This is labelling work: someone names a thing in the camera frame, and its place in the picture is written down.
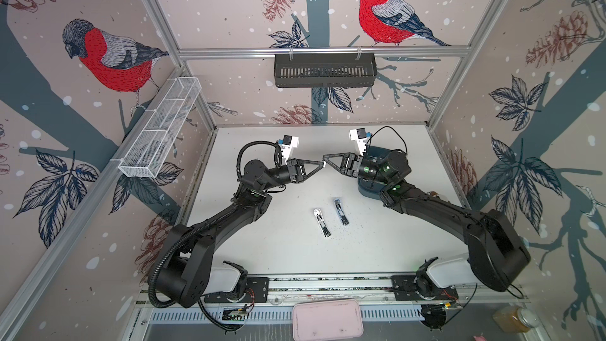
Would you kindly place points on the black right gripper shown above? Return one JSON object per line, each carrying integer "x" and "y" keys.
{"x": 357, "y": 167}

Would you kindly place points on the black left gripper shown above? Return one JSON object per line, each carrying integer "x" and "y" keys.
{"x": 296, "y": 174}

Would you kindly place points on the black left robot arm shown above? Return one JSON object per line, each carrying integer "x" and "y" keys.
{"x": 183, "y": 272}

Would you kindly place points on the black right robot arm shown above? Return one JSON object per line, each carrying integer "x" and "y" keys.
{"x": 496, "y": 254}

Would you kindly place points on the teal plastic tray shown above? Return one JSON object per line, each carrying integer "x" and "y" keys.
{"x": 365, "y": 187}

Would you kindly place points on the pink plastic box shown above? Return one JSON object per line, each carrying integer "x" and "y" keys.
{"x": 327, "y": 320}

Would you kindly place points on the amber glass jar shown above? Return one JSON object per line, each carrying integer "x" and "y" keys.
{"x": 516, "y": 319}

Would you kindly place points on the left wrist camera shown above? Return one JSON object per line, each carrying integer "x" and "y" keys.
{"x": 287, "y": 144}

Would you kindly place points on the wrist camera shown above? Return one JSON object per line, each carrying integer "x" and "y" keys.
{"x": 361, "y": 137}
{"x": 287, "y": 144}

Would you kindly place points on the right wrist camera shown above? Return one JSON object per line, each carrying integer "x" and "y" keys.
{"x": 361, "y": 137}

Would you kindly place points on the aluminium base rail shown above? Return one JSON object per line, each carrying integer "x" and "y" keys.
{"x": 382, "y": 298}

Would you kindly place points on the white mesh wall shelf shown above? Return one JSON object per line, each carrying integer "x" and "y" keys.
{"x": 153, "y": 144}

